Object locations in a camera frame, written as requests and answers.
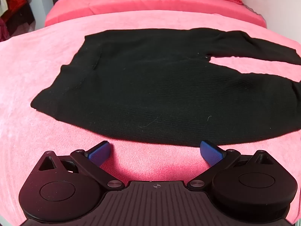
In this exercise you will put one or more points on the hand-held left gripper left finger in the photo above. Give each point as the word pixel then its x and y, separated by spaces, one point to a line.
pixel 100 153

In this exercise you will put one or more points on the bed with pink cover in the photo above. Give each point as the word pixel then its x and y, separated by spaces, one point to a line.
pixel 131 3

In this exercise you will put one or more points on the black pants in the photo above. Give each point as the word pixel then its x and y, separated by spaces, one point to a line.
pixel 164 84

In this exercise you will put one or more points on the pink fleece blanket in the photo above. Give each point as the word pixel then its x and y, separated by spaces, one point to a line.
pixel 37 63

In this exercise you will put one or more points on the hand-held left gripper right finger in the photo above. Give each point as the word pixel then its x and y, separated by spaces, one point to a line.
pixel 211 154

